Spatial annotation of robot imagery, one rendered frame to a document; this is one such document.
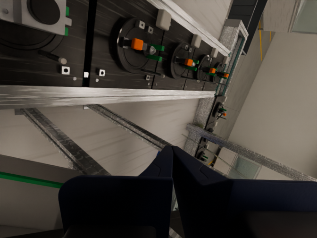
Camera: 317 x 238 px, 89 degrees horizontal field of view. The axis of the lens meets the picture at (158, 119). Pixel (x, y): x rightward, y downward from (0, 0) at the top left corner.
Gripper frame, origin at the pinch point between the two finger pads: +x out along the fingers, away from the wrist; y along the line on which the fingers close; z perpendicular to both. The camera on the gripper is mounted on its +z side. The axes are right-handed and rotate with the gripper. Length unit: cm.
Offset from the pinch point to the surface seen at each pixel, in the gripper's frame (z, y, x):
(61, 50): 8.2, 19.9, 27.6
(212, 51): 16, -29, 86
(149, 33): 14.7, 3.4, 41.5
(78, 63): 6.0, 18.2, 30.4
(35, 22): 10.0, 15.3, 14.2
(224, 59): 13, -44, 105
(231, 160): -405, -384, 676
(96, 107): -6.5, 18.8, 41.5
